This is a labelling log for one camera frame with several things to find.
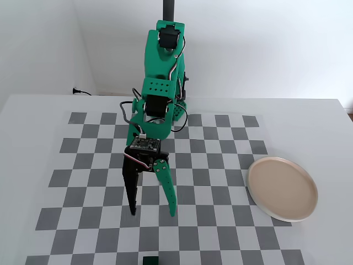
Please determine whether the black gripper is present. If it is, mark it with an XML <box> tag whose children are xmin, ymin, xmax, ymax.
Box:
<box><xmin>123</xmin><ymin>145</ymin><xmax>178</xmax><ymax>218</ymax></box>

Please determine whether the beige round plate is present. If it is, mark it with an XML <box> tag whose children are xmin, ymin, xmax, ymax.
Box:
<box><xmin>247</xmin><ymin>156</ymin><xmax>319</xmax><ymax>222</ymax></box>

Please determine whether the grey white checkerboard mat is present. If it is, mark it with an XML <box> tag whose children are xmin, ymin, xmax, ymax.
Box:
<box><xmin>26</xmin><ymin>112</ymin><xmax>306</xmax><ymax>265</ymax></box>

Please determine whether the black vertical pole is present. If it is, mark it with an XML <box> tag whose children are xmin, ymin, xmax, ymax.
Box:
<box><xmin>162</xmin><ymin>0</ymin><xmax>177</xmax><ymax>24</ymax></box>

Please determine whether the white red servo wire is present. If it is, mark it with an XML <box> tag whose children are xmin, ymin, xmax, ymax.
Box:
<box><xmin>125</xmin><ymin>152</ymin><xmax>154</xmax><ymax>171</ymax></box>

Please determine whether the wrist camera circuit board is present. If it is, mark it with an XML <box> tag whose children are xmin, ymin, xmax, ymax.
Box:
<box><xmin>129</xmin><ymin>136</ymin><xmax>162</xmax><ymax>153</ymax></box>

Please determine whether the black camera cable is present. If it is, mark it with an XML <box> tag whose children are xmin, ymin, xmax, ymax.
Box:
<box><xmin>119</xmin><ymin>87</ymin><xmax>189</xmax><ymax>134</ymax></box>

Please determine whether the black wall plug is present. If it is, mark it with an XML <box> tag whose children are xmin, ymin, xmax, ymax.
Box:
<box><xmin>72</xmin><ymin>87</ymin><xmax>92</xmax><ymax>97</ymax></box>

